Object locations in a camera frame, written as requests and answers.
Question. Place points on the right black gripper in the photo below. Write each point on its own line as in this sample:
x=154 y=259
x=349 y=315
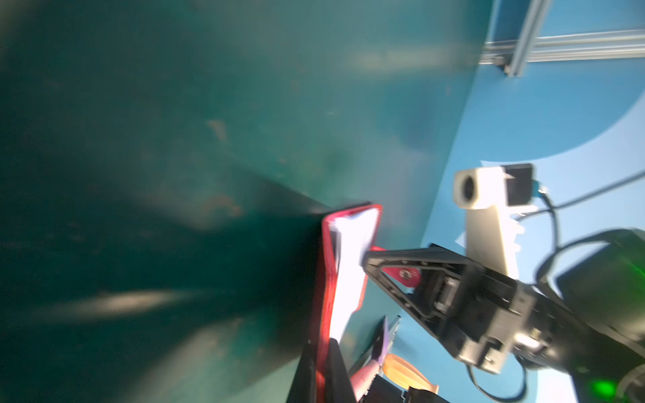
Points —
x=478 y=315

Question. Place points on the terracotta clay vase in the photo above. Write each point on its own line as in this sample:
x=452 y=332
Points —
x=405 y=375

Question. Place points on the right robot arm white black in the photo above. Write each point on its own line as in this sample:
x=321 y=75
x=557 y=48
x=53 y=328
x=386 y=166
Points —
x=591 y=327

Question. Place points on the horizontal aluminium back bar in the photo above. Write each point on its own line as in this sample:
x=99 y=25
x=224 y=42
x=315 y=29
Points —
x=606 y=45

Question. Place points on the right diagonal aluminium post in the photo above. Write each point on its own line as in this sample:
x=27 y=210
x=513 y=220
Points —
x=531 y=28

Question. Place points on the red card holder wallet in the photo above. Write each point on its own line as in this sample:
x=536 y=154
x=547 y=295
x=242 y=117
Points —
x=347 y=236

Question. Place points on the purple pink toy shovel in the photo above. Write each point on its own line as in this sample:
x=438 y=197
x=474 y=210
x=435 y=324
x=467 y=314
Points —
x=370 y=364

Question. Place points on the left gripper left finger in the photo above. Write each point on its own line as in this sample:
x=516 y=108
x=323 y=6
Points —
x=304 y=384

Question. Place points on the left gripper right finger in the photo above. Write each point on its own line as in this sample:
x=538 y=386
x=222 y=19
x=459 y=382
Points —
x=337 y=385

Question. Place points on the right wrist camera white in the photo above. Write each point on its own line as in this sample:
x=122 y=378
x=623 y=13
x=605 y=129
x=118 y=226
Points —
x=494 y=198

